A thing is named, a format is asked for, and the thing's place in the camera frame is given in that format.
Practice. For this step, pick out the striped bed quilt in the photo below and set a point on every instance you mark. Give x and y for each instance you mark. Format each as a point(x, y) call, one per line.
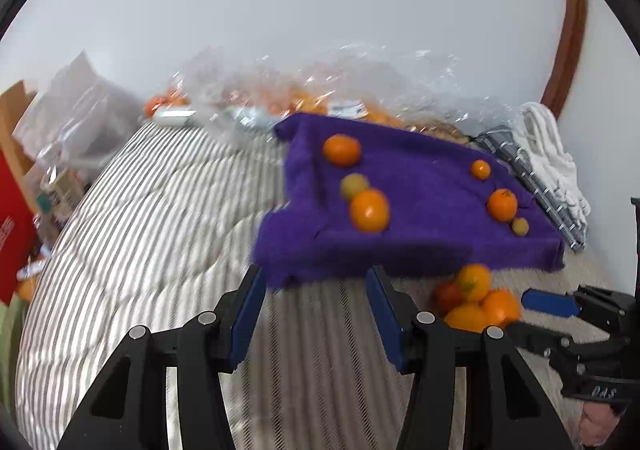
point(167, 229)

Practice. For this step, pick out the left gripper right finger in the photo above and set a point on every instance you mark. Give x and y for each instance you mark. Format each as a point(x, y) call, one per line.
point(505, 406)

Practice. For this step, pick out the yellow-green round fruit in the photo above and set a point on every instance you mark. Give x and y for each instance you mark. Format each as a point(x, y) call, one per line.
point(520, 226)

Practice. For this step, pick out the brown wooden door frame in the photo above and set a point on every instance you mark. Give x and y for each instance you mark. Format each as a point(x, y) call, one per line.
point(567, 56)

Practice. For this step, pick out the cardboard box with plastic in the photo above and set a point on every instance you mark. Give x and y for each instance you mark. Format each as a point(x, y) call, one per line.
point(57, 141)

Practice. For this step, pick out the small green-brown fruit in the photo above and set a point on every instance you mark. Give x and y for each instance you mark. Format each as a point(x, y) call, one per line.
point(352, 185)

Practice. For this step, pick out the grey checked folded cloth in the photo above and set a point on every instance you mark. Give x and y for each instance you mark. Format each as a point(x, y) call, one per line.
point(501, 144)

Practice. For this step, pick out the pile orange left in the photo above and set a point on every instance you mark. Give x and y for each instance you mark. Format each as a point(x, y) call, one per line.
point(469, 317)

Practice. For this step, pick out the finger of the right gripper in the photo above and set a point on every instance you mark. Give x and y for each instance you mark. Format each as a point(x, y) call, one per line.
point(538, 340)
point(558, 305)

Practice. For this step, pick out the person's hand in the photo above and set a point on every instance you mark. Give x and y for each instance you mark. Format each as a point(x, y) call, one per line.
point(596, 424)

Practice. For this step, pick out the pile orange front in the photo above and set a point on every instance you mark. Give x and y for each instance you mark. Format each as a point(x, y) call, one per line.
point(501, 307)

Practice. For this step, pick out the pile orange hidden reddish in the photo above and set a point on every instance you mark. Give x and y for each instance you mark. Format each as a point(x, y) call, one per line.
point(447, 296)

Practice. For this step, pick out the large orange with stem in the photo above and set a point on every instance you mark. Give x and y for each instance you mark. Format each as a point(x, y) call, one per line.
point(502, 205)

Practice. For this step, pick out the clear plastic fruit bag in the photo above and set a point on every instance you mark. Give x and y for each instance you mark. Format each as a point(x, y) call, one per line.
point(415, 91)

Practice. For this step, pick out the purple towel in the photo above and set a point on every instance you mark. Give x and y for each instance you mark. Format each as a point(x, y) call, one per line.
point(438, 216)

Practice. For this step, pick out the small orange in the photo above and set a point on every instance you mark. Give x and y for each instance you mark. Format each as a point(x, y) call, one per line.
point(480, 169)
point(342, 150)

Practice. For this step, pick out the small orange back right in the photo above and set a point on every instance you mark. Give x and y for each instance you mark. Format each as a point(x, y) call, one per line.
point(480, 169)

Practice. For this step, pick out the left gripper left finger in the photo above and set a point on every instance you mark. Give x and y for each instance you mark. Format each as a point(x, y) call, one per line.
point(125, 407)

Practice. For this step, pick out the pile orange top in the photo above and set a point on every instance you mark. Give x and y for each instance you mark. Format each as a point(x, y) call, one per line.
point(474, 282)

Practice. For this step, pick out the white striped towel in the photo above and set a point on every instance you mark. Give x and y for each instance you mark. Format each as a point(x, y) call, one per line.
point(536, 131)

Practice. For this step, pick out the red box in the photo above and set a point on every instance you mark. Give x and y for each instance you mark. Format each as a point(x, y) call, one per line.
point(17, 232)

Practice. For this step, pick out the small orange back left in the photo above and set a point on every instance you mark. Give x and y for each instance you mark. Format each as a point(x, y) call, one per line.
point(342, 150)

